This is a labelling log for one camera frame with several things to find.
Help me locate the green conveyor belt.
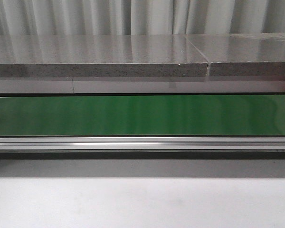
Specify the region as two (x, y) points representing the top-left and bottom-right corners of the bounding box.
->
(0, 95), (285, 136)

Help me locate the grey speckled stone counter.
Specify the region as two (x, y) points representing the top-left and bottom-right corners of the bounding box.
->
(0, 33), (285, 95)

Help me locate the white pleated curtain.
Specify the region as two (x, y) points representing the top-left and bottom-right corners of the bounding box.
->
(0, 0), (285, 35)

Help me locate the aluminium conveyor frame rail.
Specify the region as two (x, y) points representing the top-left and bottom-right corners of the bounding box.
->
(0, 136), (285, 159)

